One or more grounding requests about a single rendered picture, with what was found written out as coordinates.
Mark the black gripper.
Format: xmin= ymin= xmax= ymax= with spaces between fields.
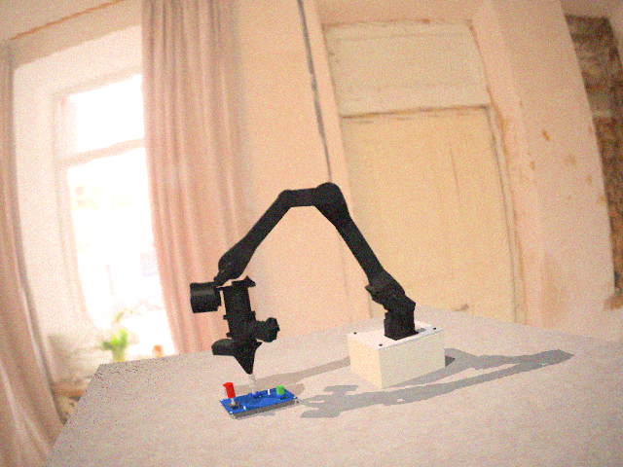
xmin=211 ymin=308 xmax=262 ymax=375

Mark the blue circuit board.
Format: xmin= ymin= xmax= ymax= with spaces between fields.
xmin=219 ymin=374 xmax=297 ymax=419

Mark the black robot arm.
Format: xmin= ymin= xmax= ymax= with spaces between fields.
xmin=190 ymin=183 xmax=419 ymax=343

